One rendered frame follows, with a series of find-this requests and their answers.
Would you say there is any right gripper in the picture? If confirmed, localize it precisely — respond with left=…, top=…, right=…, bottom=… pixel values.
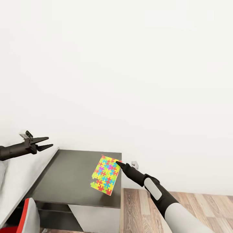
left=116, top=161, right=139, bottom=182

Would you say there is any jigsaw puzzle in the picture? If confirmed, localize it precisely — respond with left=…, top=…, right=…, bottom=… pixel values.
left=91, top=156, right=121, bottom=196

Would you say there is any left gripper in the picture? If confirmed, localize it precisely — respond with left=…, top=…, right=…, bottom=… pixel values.
left=10, top=137, right=53, bottom=158

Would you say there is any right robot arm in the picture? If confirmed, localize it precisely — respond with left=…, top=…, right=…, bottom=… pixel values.
left=116, top=161, right=214, bottom=233

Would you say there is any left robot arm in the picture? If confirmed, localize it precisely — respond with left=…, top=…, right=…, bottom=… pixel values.
left=0, top=129, right=53, bottom=161

